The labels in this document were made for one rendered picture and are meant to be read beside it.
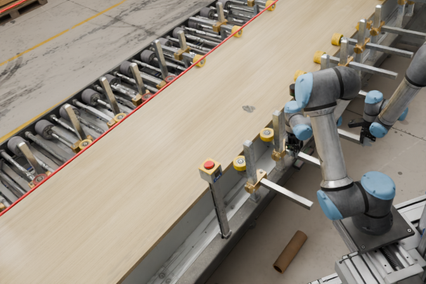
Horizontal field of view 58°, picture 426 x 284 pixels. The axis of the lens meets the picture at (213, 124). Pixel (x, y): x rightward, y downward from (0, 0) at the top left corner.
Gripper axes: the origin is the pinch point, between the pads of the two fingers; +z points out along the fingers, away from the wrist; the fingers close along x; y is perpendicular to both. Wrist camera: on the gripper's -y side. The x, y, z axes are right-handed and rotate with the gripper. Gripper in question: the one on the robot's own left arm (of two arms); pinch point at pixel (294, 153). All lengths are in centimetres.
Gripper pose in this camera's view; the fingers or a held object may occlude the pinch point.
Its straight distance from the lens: 206.9
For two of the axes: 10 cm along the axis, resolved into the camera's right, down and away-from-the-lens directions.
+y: -3.1, 6.7, -6.8
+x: 9.4, 1.0, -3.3
